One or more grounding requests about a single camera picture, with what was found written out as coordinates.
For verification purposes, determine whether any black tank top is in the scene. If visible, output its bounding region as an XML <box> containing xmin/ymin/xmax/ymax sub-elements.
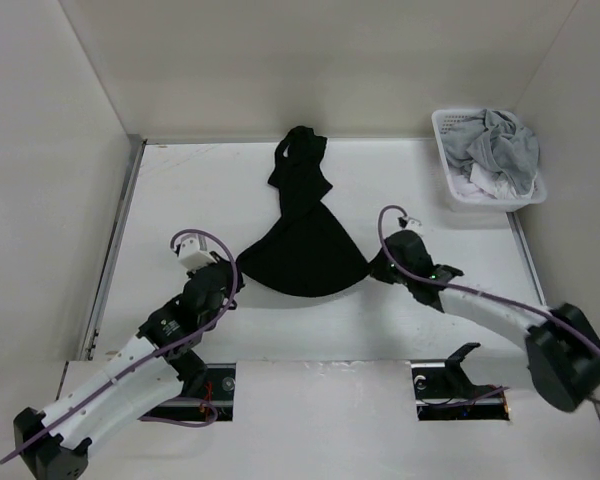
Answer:
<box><xmin>237</xmin><ymin>126</ymin><xmax>369</xmax><ymax>298</ymax></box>

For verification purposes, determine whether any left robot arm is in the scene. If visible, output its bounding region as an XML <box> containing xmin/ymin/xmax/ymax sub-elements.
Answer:
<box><xmin>13</xmin><ymin>254</ymin><xmax>244</xmax><ymax>479</ymax></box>

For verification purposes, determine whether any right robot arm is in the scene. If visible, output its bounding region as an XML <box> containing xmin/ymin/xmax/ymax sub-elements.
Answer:
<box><xmin>370</xmin><ymin>229</ymin><xmax>600</xmax><ymax>412</ymax></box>

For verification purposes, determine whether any white tank top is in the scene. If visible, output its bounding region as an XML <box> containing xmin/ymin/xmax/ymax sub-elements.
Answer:
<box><xmin>449</xmin><ymin>163</ymin><xmax>535</xmax><ymax>201</ymax></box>

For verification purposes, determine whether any grey tank top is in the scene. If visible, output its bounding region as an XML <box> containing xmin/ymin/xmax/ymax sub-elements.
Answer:
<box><xmin>442</xmin><ymin>109</ymin><xmax>540</xmax><ymax>194</ymax></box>

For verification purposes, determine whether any white plastic laundry basket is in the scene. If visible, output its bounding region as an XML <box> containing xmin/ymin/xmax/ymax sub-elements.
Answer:
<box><xmin>431</xmin><ymin>108</ymin><xmax>548</xmax><ymax>213</ymax></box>

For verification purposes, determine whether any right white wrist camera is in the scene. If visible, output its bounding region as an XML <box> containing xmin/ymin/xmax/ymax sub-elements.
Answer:
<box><xmin>398</xmin><ymin>215</ymin><xmax>424</xmax><ymax>237</ymax></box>

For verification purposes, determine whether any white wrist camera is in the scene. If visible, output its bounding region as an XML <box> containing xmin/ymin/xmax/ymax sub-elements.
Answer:
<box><xmin>172</xmin><ymin>234</ymin><xmax>215</xmax><ymax>272</ymax></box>
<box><xmin>398</xmin><ymin>215</ymin><xmax>424</xmax><ymax>237</ymax></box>

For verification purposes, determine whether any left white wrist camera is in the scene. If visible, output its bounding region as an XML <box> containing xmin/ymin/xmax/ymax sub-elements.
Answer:
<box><xmin>172</xmin><ymin>234</ymin><xmax>215</xmax><ymax>272</ymax></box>

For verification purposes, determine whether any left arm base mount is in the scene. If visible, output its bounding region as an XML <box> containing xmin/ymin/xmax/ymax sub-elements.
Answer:
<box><xmin>141</xmin><ymin>351</ymin><xmax>236</xmax><ymax>427</ymax></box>

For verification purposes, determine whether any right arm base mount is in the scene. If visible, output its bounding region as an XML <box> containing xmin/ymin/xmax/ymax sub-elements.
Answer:
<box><xmin>411</xmin><ymin>342</ymin><xmax>510</xmax><ymax>421</ymax></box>

